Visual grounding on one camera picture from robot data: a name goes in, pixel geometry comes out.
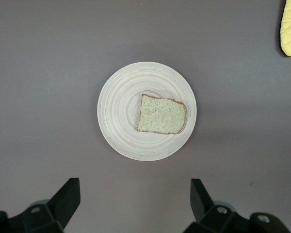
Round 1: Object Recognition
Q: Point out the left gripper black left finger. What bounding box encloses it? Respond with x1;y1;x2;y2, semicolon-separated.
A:
7;178;81;233

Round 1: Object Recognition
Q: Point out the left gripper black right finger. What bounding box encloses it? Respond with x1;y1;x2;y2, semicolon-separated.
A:
181;179;253;233

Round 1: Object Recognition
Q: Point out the brown toast slice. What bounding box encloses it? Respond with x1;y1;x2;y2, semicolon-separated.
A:
136;94;187;135

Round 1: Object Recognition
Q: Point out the round wooden plate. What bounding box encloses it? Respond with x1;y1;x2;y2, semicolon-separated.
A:
97;61;197;162

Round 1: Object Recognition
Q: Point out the brown table cover sheet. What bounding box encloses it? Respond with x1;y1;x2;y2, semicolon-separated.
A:
0;0;291;233

